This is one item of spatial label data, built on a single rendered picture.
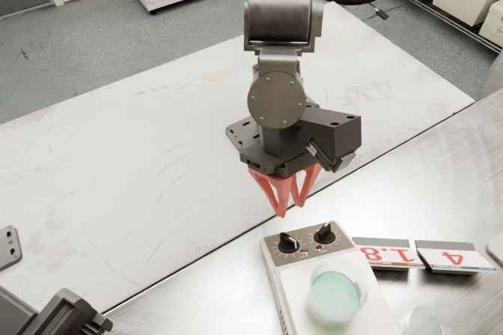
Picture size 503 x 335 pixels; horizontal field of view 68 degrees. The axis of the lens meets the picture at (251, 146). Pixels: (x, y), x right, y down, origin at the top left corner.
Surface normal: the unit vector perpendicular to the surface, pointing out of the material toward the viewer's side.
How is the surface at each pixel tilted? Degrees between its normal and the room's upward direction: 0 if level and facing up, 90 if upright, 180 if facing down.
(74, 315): 90
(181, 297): 0
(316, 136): 76
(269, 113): 61
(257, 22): 70
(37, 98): 0
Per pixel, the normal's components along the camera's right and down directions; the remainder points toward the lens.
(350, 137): 0.60, 0.22
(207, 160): -0.02, -0.62
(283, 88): -0.07, 0.37
